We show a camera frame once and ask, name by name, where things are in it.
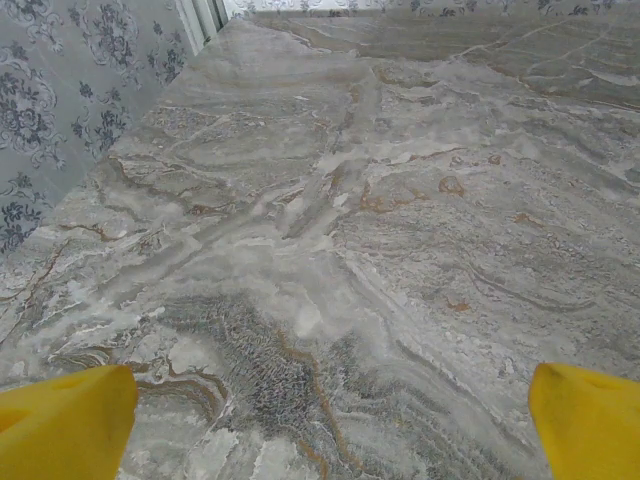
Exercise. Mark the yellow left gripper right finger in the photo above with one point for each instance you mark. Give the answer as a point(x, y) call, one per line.
point(590, 430)

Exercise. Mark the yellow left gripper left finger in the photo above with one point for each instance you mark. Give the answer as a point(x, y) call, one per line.
point(60, 430)

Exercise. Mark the aluminium frame post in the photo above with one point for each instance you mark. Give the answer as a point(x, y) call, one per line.
point(200, 25)

